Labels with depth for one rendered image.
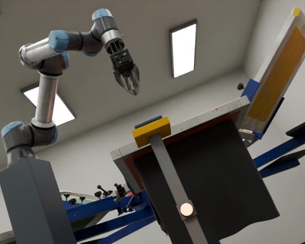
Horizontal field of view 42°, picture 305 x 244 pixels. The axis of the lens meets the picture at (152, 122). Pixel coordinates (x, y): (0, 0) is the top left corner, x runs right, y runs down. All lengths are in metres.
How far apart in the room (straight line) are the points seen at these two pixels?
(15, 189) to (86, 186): 4.59
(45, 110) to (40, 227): 0.57
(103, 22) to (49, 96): 0.61
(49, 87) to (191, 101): 4.90
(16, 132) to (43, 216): 0.45
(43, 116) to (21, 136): 0.14
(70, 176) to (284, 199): 3.33
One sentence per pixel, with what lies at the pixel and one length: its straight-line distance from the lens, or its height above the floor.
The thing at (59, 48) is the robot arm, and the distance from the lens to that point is 1.54.
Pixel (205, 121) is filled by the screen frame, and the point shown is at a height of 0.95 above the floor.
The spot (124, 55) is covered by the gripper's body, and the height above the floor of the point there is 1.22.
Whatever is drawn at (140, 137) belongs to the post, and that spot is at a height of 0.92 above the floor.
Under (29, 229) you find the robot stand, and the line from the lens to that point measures 1.89.
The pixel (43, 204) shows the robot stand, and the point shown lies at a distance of 1.86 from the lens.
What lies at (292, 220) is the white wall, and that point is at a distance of 6.46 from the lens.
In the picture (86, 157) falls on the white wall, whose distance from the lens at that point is 6.60.
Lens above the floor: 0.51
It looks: 19 degrees up
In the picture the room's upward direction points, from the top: 24 degrees counter-clockwise
